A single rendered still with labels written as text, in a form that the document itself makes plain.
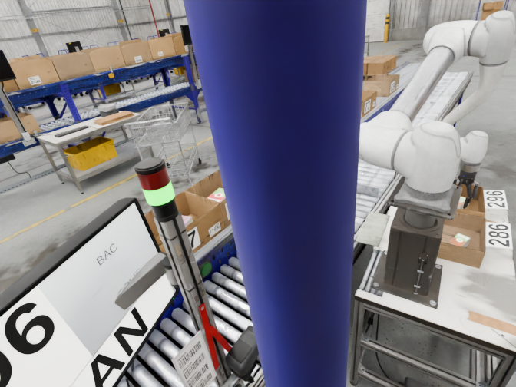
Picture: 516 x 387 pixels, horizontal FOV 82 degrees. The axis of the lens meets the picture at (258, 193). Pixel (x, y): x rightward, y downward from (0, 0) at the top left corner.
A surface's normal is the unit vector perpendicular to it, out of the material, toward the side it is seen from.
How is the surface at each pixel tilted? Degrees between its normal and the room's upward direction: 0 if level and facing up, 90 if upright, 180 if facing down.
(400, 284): 90
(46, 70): 88
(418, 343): 0
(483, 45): 106
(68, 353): 86
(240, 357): 8
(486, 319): 0
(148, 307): 86
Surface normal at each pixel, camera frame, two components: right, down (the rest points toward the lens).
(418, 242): -0.52, 0.49
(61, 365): 0.93, 0.00
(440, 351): -0.12, -0.85
